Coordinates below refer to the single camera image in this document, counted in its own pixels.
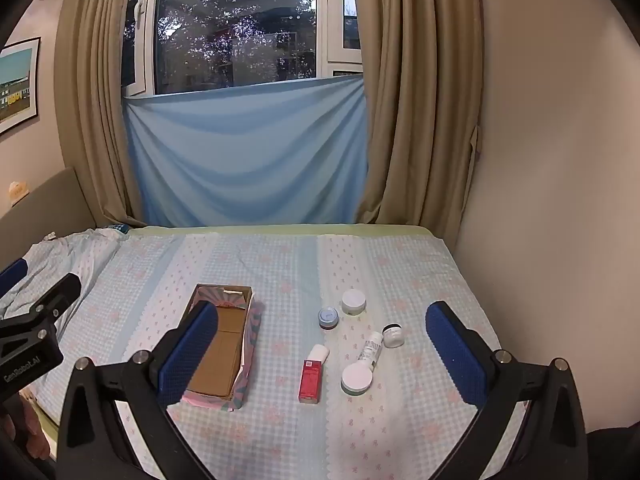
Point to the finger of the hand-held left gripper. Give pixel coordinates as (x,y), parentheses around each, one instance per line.
(12,275)
(57,292)

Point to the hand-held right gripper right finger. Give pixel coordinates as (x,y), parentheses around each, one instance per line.
(457,355)

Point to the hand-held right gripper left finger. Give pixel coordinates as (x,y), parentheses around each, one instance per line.
(187,355)

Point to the cardboard box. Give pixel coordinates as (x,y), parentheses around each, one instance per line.
(220,355)

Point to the small black lid jar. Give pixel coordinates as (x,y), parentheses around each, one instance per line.
(393,336)

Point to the white printed bottle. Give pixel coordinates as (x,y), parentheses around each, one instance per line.
(371,347)

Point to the green jar white lid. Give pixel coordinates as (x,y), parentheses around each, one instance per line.
(356,379)

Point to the white cream jar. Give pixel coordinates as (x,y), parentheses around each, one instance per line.
(353,301)

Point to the red carton box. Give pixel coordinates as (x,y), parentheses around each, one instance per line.
(310,382)

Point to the blue lid jar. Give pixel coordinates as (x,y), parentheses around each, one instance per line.
(328,316)

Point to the person's left hand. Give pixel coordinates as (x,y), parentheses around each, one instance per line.
(25,422)

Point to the crumpled white quilt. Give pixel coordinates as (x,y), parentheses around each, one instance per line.
(65,255)

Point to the beige headboard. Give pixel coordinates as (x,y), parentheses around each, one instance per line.
(45,210)

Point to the bow print bed sheet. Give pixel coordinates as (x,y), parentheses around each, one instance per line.
(280,260)

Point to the beige curtain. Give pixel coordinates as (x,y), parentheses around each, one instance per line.
(95,110)
(425,110)

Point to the light blue hanging cloth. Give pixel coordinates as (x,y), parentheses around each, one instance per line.
(245,160)

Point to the wall socket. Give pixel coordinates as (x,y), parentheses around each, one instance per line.
(18,191)

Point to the framed wall picture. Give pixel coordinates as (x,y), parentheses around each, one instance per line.
(17,85)

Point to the white frame window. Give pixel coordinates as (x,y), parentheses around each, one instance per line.
(235,25)

